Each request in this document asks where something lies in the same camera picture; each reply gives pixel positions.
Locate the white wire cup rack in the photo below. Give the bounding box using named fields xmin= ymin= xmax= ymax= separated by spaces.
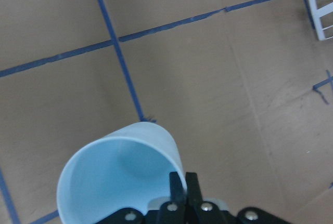
xmin=308 ymin=0 xmax=332 ymax=41

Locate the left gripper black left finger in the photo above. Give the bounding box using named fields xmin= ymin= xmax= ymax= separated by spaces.
xmin=169 ymin=172 xmax=185 ymax=204

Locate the light blue plastic cup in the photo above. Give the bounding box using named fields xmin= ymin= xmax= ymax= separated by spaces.
xmin=57 ymin=122 xmax=186 ymax=223

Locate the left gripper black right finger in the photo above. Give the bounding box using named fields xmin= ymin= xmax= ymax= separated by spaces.
xmin=185 ymin=172 xmax=202 ymax=205

